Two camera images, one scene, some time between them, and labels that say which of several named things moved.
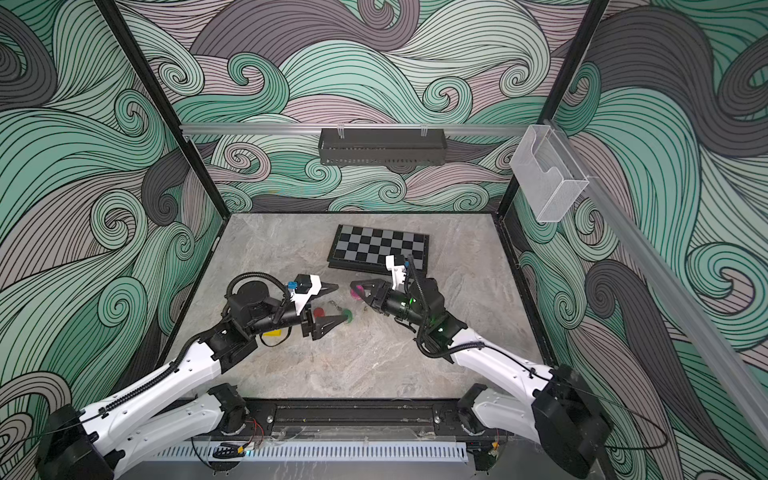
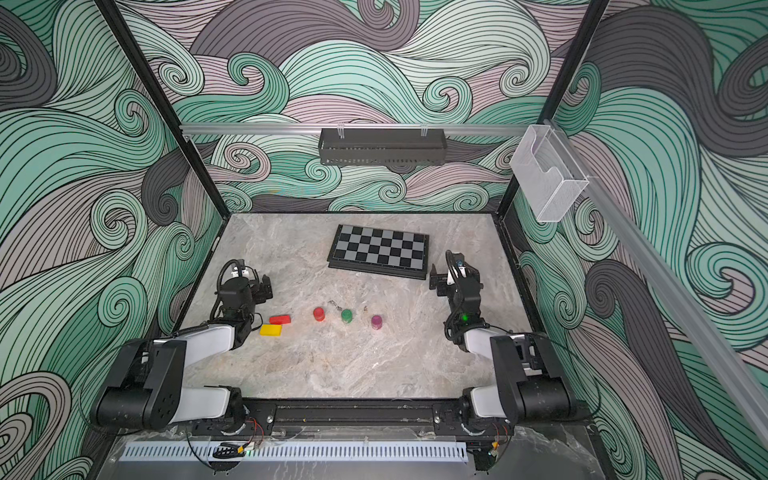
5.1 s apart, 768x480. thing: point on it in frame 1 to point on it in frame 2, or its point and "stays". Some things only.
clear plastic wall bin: (547, 174) stays
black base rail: (358, 417) stays
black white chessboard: (366, 249) stays
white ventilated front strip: (312, 452) stays
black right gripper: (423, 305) to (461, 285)
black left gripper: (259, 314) to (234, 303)
